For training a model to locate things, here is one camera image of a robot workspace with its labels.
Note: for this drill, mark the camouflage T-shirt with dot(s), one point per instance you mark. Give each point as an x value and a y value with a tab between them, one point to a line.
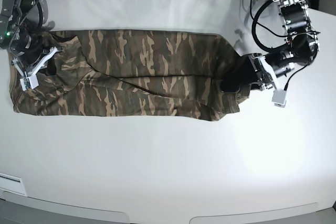
134	72

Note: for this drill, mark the white label plate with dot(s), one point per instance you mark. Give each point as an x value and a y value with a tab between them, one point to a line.
12	184

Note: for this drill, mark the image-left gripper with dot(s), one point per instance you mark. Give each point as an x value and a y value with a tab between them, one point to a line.
29	56

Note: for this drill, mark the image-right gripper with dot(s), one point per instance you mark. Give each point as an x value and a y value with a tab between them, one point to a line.
245	73

